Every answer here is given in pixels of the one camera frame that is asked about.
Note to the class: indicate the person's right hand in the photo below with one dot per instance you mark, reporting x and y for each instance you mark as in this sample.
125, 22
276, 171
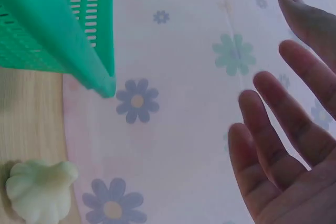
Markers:
302, 182

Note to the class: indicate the person's right thumb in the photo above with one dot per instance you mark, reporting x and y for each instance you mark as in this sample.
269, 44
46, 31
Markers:
304, 16

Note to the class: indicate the pale green garlic-shaped toy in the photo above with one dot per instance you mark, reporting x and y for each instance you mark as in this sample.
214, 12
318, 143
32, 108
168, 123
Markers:
39, 190

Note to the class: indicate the green plastic slotted basket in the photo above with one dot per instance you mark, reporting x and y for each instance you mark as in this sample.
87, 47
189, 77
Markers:
55, 27

